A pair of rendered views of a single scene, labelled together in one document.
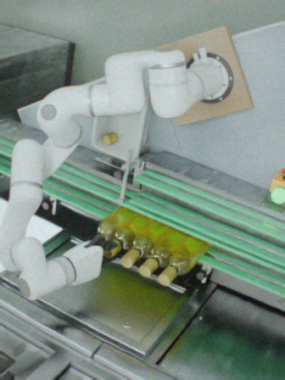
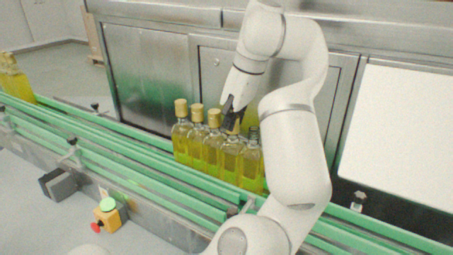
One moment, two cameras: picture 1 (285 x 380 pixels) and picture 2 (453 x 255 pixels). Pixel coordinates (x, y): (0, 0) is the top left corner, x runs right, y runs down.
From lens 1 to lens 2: 1.17 m
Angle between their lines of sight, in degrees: 53
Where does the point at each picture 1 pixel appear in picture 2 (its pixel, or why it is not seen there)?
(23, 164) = (280, 140)
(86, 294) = (263, 83)
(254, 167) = (134, 241)
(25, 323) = (299, 10)
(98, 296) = not seen: hidden behind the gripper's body
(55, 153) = (276, 206)
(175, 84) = not seen: outside the picture
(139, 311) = (216, 84)
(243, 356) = (152, 77)
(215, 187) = (156, 212)
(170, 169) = (199, 235)
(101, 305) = not seen: hidden behind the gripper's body
